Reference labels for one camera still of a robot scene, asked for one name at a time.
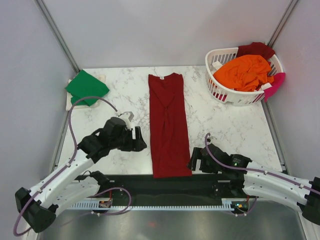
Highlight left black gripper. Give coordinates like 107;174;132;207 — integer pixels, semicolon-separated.
110;126;147;152

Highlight dark red t shirt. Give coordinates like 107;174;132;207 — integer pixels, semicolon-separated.
148;73;192;179

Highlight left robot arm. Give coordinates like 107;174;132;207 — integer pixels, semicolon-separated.
14;111;147;233

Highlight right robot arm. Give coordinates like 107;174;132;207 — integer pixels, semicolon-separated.
187;143;320;225

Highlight white laundry basket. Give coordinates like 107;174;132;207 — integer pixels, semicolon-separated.
205;42;286;106

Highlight folded green t shirt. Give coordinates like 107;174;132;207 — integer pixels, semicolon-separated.
65;70;110;111

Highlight orange t shirt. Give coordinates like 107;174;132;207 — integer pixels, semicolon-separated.
213;54;274;92

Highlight pink garment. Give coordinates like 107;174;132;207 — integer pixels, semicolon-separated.
263;72;286;103

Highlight dark red shirt in basket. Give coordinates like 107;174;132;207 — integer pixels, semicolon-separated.
236;42;276;60

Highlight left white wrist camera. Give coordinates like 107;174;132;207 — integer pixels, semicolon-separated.
115;111;134;130

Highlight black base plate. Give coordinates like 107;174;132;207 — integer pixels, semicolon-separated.
99;174;255;206

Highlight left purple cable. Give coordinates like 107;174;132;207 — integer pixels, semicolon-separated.
12;96;120;237

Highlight white slotted cable duct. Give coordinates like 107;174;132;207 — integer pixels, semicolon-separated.
68;198;251;211

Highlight left aluminium frame post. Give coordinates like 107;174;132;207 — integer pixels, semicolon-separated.
34;0;81;73

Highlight aluminium frame post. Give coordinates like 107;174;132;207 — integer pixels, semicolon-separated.
267;0;300;48
34;0;81;73

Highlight right aluminium frame post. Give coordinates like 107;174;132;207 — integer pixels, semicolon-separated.
267;0;300;48

